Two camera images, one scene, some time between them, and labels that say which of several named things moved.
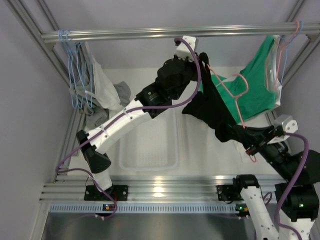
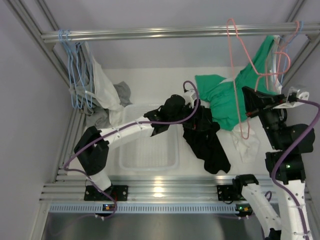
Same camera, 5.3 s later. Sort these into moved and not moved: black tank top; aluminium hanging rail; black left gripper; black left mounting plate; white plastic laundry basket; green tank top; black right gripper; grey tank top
Moved: black tank top; black right gripper; black left gripper
Not moved: aluminium hanging rail; green tank top; grey tank top; black left mounting plate; white plastic laundry basket
